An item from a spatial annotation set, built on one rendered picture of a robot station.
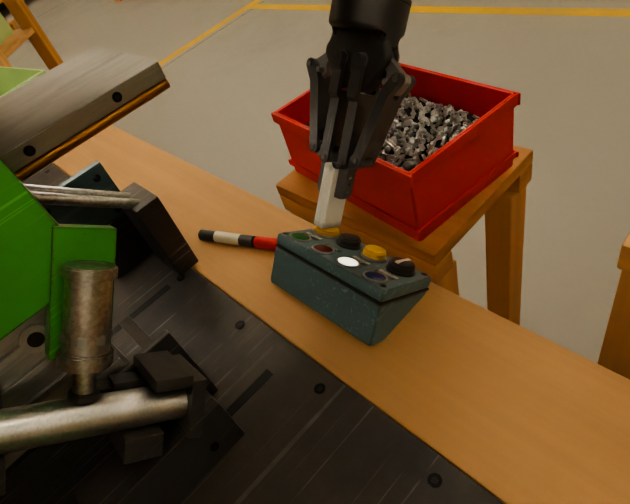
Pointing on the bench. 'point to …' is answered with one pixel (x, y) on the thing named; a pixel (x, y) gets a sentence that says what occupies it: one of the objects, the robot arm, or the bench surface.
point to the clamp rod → (83, 389)
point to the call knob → (401, 265)
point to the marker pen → (238, 239)
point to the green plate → (9, 250)
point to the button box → (346, 285)
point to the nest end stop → (193, 426)
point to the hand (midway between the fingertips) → (332, 195)
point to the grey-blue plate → (125, 254)
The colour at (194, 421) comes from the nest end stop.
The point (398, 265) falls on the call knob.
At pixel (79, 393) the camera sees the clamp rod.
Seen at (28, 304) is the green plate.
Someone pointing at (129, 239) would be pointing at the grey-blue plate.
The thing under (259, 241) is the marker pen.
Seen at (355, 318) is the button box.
